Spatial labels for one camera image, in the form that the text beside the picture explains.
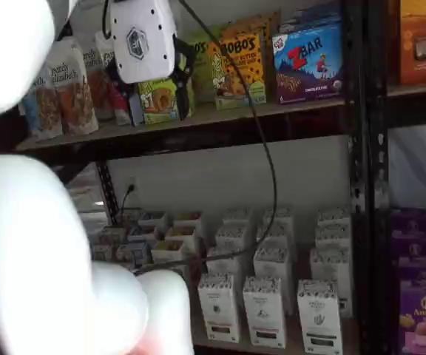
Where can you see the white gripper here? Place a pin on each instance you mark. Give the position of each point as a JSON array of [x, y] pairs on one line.
[[142, 44]]

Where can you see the white box green strip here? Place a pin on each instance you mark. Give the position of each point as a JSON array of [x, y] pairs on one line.
[[331, 266], [333, 236], [333, 216], [320, 318]]

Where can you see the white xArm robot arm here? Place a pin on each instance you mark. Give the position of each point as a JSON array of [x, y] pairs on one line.
[[32, 259]]

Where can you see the green Bobo's apple pie box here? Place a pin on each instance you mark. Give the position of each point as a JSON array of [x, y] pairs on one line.
[[157, 101]]

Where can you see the orange Bobo's peanut butter box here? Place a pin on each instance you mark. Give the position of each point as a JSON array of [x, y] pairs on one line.
[[268, 26], [235, 66]]

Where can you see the white box blue print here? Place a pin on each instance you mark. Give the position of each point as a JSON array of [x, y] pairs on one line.
[[142, 233], [133, 253], [153, 218]]

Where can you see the white box grey print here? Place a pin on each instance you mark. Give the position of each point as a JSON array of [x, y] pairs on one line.
[[104, 251], [113, 234], [131, 216]]

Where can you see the white box colourful print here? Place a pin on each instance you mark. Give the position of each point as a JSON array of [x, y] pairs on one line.
[[181, 234], [187, 218], [168, 251]]

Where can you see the white box brown strip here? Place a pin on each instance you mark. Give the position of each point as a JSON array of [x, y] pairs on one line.
[[218, 310], [233, 236], [228, 266], [237, 216]]

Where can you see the blue ZBar box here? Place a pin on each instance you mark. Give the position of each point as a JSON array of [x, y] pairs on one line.
[[313, 18], [309, 63]]

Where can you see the white box pink strip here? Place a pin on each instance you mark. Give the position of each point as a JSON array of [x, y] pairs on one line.
[[281, 216], [274, 264], [264, 314], [283, 234]]

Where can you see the large orange snack box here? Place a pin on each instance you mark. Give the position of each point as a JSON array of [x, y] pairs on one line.
[[420, 44]]

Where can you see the purple Annie's box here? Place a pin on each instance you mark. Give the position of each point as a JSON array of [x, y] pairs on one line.
[[416, 246], [412, 222], [425, 268], [424, 318]]

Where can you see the purely elizabeth bag orange label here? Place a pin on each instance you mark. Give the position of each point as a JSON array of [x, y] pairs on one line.
[[94, 70], [76, 103]]

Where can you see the purely elizabeth bag red label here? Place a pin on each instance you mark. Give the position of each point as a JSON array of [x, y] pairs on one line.
[[104, 51]]

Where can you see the black metal shelving unit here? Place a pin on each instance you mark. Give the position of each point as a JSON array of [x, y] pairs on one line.
[[235, 129], [377, 111]]

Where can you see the purely elizabeth bag blue label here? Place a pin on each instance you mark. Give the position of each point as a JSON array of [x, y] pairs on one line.
[[46, 111]]

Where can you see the white wall outlet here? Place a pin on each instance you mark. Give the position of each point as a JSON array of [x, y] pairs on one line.
[[133, 181]]

